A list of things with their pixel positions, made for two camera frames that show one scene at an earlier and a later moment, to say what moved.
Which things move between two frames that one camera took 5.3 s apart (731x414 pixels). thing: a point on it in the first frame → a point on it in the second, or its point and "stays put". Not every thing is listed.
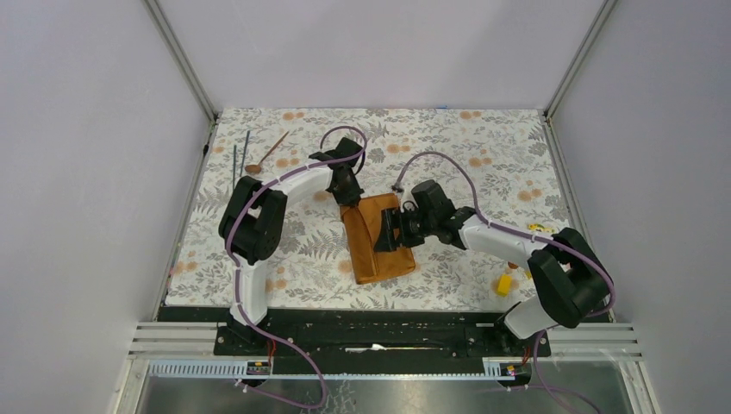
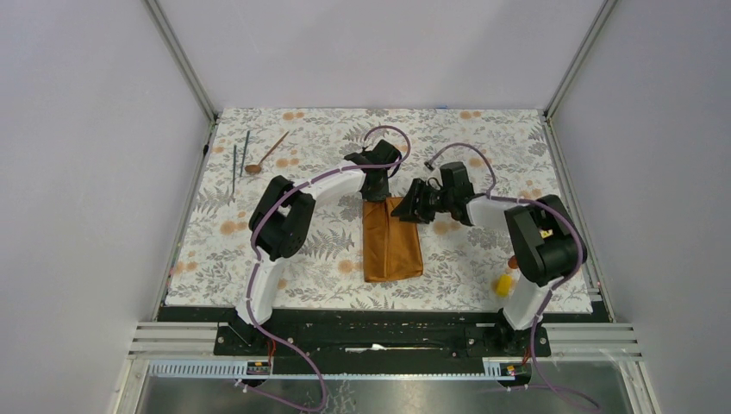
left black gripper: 352,197 → 379,195
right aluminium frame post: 579,58 stays put
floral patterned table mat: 385,210 stays put
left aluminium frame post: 179,56 stays put
